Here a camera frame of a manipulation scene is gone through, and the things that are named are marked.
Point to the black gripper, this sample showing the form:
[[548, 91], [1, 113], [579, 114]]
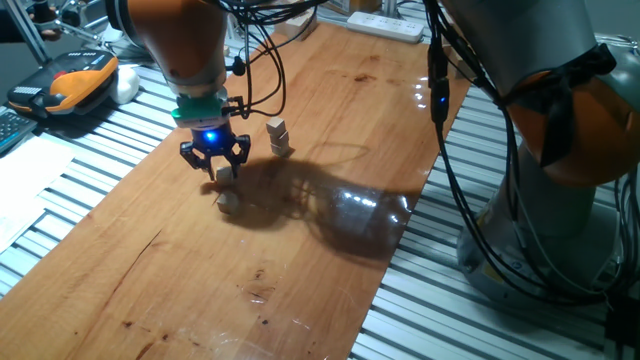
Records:
[[215, 140]]

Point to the small wooden cube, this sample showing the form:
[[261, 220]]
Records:
[[224, 176], [275, 125], [228, 202], [280, 149], [279, 138]]

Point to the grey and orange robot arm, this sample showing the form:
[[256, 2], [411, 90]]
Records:
[[550, 200]]

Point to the dark sleeved forearm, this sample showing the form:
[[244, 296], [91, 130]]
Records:
[[12, 31]]

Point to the person hand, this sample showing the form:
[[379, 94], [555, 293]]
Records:
[[47, 20]]

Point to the white rounded object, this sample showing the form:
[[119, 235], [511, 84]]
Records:
[[126, 85]]

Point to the glossy wooden board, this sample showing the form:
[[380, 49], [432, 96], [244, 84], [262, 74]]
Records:
[[200, 275]]

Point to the wooden block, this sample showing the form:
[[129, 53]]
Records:
[[299, 27]]

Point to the orange black teach pendant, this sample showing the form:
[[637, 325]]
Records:
[[75, 80]]

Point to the black round spool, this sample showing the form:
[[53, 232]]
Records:
[[114, 15]]

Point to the thin metal rod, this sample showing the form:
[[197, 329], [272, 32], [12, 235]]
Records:
[[85, 27]]

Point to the white paper sheets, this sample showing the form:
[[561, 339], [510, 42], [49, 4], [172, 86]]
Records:
[[30, 175]]

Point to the brown cardboard box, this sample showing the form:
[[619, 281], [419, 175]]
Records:
[[355, 5]]

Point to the dark computer keyboard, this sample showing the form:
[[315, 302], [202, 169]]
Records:
[[12, 130]]

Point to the white power strip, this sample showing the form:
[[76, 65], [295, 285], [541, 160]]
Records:
[[385, 27]]

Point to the slanted aluminium strut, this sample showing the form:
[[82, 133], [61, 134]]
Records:
[[25, 32]]

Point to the large wooden cube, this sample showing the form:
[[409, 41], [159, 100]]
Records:
[[457, 67]]

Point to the aluminium frame post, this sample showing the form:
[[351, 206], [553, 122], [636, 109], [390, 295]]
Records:
[[390, 6]]

